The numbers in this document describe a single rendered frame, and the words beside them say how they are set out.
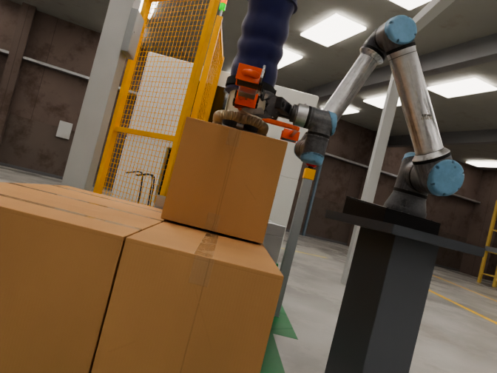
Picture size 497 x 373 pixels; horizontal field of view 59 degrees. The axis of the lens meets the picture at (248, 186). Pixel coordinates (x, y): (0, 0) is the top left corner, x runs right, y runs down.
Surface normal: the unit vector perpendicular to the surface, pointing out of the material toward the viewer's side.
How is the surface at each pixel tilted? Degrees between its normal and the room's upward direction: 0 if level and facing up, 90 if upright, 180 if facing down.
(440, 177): 99
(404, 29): 88
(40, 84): 90
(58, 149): 90
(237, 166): 90
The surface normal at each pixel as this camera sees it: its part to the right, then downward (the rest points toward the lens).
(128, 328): 0.04, -0.02
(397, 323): 0.36, 0.07
